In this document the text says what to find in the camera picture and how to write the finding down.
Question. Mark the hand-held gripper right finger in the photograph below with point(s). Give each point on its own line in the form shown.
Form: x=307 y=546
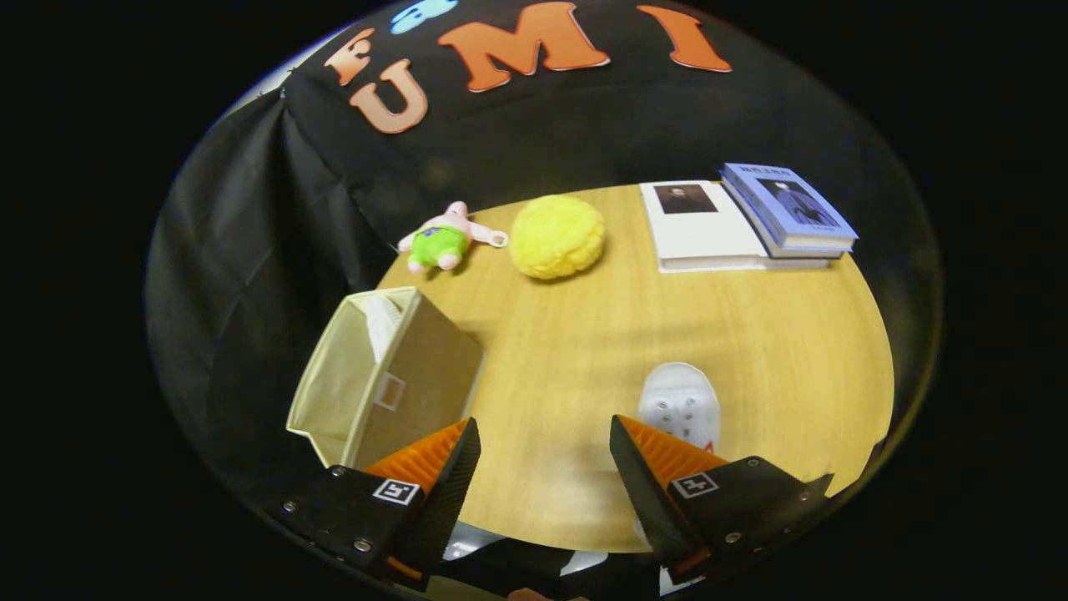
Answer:
x=647 y=501

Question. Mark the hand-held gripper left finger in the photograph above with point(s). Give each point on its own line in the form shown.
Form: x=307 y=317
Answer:
x=442 y=509

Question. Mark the white shoe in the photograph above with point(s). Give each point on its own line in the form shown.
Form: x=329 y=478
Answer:
x=680 y=401

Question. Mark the beige fabric storage box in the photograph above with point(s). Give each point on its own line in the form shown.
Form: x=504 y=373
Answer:
x=425 y=367

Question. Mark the pink and green plush toy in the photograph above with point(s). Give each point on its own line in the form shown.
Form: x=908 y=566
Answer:
x=438 y=244

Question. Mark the white book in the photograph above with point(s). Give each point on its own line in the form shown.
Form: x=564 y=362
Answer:
x=701 y=238

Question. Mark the yellow plush cushion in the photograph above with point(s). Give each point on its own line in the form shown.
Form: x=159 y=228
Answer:
x=556 y=238

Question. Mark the blue book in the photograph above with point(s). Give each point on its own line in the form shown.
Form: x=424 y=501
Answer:
x=793 y=213

